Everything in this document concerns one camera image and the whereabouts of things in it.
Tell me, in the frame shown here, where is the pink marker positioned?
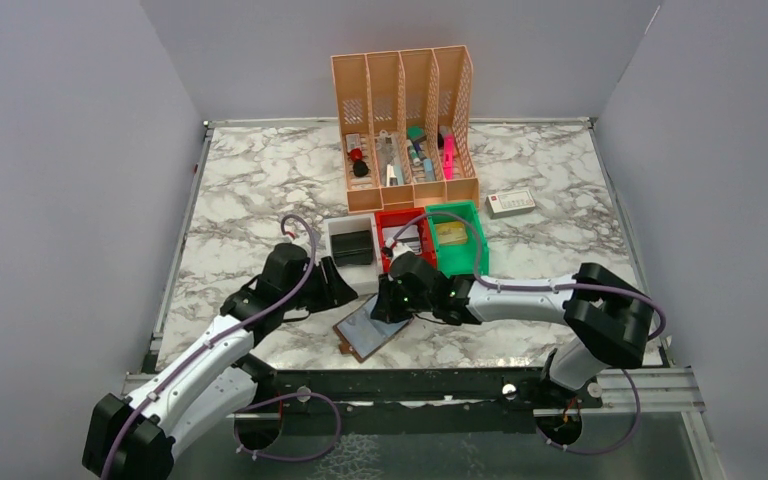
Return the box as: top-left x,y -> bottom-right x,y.
441,133 -> 455,180

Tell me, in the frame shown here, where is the green plastic bin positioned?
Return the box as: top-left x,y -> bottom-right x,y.
425,201 -> 490,276

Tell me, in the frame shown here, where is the silver VIP card stack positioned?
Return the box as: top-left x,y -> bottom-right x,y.
382,225 -> 423,255

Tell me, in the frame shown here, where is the gold credit card stack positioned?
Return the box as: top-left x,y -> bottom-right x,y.
434,221 -> 469,246

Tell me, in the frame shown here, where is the black card stack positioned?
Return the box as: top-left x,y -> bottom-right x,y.
330,230 -> 375,267

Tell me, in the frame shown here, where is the black round object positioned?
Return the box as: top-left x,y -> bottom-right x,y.
352,160 -> 370,178

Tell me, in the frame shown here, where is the white stapler tool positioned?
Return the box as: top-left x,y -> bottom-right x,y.
385,163 -> 401,187

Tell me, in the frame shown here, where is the white plastic bin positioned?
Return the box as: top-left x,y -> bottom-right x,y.
323,214 -> 379,296

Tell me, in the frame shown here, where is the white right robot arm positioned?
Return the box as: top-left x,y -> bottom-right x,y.
371,252 -> 656,395

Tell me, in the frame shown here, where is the brown leather card holder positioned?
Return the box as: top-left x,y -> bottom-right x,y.
333,295 -> 411,363

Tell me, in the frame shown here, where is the peach plastic file organizer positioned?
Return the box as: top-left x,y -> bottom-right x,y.
331,45 -> 480,213

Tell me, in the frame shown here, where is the black metal base rail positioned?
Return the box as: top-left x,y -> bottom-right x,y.
232,367 -> 602,440

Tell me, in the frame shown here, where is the red plastic bin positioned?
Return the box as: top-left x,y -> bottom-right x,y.
374,207 -> 437,276

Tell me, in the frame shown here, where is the teal eraser block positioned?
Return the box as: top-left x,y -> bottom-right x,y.
406,126 -> 427,143

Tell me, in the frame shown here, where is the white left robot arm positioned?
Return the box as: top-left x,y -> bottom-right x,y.
82,243 -> 358,479

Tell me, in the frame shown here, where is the small white label box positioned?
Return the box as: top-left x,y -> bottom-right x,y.
485,189 -> 536,219

